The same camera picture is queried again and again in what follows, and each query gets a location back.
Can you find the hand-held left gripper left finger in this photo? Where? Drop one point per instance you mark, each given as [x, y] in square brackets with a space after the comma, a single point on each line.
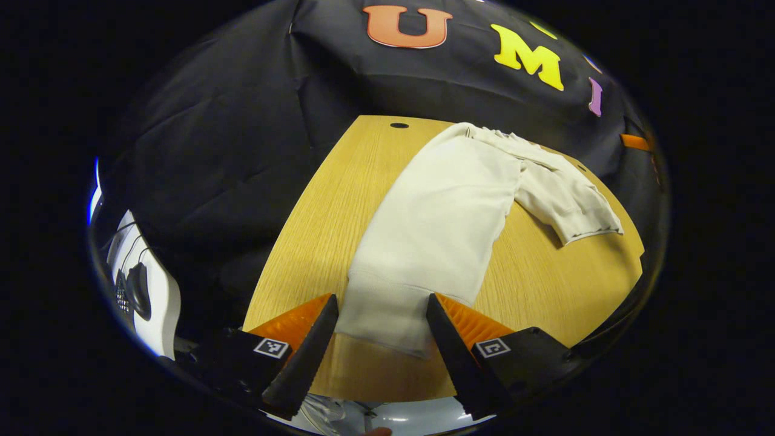
[306, 363]

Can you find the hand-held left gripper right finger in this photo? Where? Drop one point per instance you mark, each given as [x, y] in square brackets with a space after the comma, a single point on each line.
[460, 363]

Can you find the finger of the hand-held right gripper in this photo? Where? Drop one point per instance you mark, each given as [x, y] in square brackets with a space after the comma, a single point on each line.
[636, 142]

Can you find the cream sweatshirt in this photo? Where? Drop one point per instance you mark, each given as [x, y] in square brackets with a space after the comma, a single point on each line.
[442, 224]

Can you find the white side table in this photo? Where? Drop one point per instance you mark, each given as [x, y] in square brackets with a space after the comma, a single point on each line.
[160, 303]

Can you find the black computer mouse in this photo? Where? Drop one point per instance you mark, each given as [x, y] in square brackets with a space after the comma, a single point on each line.
[138, 290]

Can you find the black keyboard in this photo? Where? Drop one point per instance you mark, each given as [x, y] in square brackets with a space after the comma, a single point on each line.
[121, 297]

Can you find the black backdrop cloth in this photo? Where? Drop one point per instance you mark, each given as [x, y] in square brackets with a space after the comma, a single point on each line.
[242, 151]

